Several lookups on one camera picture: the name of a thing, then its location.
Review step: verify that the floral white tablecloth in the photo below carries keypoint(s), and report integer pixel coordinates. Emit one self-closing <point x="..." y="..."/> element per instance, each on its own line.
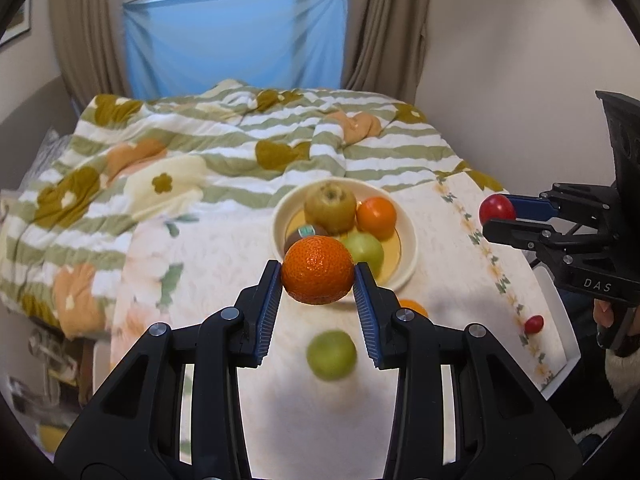
<point x="215" y="270"/>

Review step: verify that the small green apple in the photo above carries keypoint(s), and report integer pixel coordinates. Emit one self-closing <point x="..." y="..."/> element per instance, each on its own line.
<point x="331" y="355"/>

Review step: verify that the yellow cartoon print bowl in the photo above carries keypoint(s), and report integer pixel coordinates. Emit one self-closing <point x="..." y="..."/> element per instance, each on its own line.
<point x="407" y="250"/>

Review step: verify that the person's right forearm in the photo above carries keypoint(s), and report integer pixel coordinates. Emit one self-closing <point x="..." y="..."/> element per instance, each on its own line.
<point x="617" y="385"/>

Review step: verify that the large orange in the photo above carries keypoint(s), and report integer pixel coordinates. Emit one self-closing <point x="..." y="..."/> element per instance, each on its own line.
<point x="376" y="217"/>

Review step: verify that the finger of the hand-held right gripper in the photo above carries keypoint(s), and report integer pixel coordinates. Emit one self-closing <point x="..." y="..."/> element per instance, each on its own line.
<point x="520" y="234"/>
<point x="530" y="208"/>

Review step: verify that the grey bed headboard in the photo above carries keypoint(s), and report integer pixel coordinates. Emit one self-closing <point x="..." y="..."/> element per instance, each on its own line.
<point x="35" y="110"/>

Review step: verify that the blue cloth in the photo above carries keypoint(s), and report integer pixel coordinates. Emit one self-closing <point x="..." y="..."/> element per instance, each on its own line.
<point x="235" y="40"/>

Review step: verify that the red cherry tomato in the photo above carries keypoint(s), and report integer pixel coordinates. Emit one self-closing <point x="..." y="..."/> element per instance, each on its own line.
<point x="534" y="324"/>
<point x="496" y="210"/>

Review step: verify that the green striped floral blanket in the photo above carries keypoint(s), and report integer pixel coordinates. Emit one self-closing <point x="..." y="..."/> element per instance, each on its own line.
<point x="150" y="160"/>

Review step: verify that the grey patterned pillow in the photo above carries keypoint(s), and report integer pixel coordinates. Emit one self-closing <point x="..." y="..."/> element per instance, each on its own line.
<point x="47" y="155"/>

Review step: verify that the brown kiwi with sticker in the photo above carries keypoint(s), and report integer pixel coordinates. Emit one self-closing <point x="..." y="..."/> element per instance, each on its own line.
<point x="302" y="237"/>

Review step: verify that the framed houses picture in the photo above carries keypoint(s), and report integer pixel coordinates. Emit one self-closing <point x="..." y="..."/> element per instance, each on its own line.
<point x="15" y="20"/>

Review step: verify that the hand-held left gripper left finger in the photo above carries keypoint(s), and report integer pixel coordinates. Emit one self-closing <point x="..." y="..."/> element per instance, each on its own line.
<point x="267" y="305"/>

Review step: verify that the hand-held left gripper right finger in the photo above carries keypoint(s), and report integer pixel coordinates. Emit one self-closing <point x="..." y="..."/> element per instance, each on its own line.
<point x="367" y="310"/>

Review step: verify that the beige curtain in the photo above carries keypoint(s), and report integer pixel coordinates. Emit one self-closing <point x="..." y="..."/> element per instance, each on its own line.
<point x="90" y="30"/>
<point x="387" y="30"/>

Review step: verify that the person's right hand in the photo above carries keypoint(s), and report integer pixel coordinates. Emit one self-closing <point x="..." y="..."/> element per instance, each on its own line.
<point x="602" y="317"/>

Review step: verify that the yellow-green pear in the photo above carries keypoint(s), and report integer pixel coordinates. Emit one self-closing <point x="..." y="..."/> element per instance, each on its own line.
<point x="330" y="207"/>

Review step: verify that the small orange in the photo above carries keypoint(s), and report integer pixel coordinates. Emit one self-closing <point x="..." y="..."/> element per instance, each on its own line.
<point x="414" y="307"/>
<point x="317" y="270"/>

